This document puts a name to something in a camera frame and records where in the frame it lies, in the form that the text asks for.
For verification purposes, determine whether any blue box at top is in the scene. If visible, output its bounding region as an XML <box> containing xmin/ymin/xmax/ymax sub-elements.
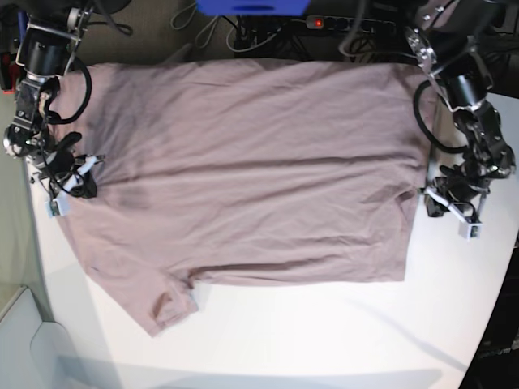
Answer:
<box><xmin>196</xmin><ymin>0</ymin><xmax>310</xmax><ymax>15</ymax></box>

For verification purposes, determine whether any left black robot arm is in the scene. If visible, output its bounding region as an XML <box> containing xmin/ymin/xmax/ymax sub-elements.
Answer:
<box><xmin>398</xmin><ymin>1</ymin><xmax>516</xmax><ymax>229</ymax></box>

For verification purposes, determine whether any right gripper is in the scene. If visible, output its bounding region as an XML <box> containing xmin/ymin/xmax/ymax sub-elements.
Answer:
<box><xmin>30</xmin><ymin>152</ymin><xmax>105</xmax><ymax>202</ymax></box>

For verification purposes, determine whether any white side table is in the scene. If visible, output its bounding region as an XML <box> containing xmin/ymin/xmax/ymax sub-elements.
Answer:
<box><xmin>1</xmin><ymin>287</ymin><xmax>74</xmax><ymax>388</ymax></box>

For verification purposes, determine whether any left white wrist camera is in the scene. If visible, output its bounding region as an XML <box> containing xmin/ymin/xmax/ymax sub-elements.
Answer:
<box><xmin>458</xmin><ymin>222</ymin><xmax>482</xmax><ymax>241</ymax></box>

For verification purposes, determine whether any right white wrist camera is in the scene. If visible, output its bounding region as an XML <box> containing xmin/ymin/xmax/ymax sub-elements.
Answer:
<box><xmin>45</xmin><ymin>197</ymin><xmax>71</xmax><ymax>217</ymax></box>

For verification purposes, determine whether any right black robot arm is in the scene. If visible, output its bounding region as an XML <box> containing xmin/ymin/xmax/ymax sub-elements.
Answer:
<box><xmin>1</xmin><ymin>1</ymin><xmax>133</xmax><ymax>203</ymax></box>

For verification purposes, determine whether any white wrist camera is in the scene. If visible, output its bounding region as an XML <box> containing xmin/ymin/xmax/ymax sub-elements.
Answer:
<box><xmin>45</xmin><ymin>197</ymin><xmax>71</xmax><ymax>217</ymax></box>
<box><xmin>458</xmin><ymin>222</ymin><xmax>482</xmax><ymax>241</ymax></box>

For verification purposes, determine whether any grey power strip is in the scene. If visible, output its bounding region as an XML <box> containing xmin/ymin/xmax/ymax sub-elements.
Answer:
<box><xmin>305</xmin><ymin>15</ymin><xmax>397</xmax><ymax>34</ymax></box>

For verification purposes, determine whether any mauve t-shirt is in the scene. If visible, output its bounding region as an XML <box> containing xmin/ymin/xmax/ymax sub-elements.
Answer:
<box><xmin>56</xmin><ymin>59</ymin><xmax>428</xmax><ymax>336</ymax></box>

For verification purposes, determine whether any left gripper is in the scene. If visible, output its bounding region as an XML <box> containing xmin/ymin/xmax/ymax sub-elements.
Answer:
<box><xmin>421</xmin><ymin>174</ymin><xmax>491</xmax><ymax>223</ymax></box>

